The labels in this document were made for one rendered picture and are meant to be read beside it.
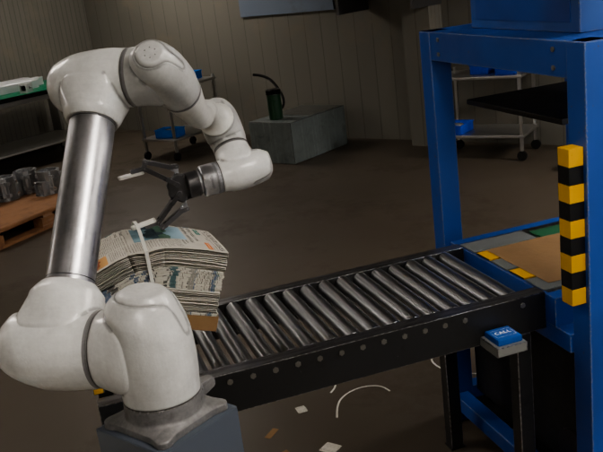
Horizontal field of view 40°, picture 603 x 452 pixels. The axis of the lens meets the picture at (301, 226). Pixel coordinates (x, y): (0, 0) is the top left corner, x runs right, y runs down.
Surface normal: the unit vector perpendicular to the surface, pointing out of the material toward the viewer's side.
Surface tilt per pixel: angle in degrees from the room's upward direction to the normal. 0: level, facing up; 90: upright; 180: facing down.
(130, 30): 90
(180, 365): 88
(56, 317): 44
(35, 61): 90
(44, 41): 90
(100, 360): 82
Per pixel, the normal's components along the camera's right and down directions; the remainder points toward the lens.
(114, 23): -0.62, 0.30
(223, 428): 0.77, 0.10
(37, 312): -0.32, -0.42
